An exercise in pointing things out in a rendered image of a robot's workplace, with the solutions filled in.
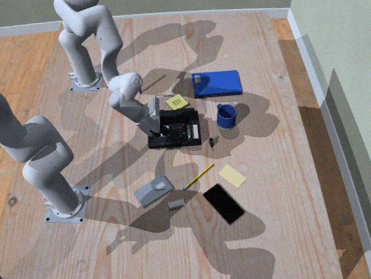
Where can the black rectangular slab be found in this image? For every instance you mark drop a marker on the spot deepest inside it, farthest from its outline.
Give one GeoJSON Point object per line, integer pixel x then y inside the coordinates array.
{"type": "Point", "coordinates": [223, 204]}

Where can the dark grey telephone handset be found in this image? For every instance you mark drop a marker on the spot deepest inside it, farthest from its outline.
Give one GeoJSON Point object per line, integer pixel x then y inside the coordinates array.
{"type": "Point", "coordinates": [182, 113]}

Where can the blue mug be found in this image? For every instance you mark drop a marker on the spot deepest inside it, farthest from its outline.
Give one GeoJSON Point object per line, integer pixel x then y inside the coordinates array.
{"type": "Point", "coordinates": [226, 116]}

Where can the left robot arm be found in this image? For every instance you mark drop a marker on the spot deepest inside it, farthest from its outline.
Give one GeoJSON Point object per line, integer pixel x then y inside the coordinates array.
{"type": "Point", "coordinates": [84, 18]}

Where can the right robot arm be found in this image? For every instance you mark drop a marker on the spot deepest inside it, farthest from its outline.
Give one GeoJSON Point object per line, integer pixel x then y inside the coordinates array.
{"type": "Point", "coordinates": [29, 142]}

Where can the yellow sticky note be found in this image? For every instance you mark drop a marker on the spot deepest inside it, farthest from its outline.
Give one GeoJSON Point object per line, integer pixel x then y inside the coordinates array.
{"type": "Point", "coordinates": [177, 102]}

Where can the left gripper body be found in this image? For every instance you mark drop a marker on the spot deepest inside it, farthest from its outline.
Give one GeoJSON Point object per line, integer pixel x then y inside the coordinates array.
{"type": "Point", "coordinates": [147, 123]}

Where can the blue notebook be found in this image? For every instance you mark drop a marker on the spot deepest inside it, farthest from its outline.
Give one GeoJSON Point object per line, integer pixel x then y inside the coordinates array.
{"type": "Point", "coordinates": [216, 84]}

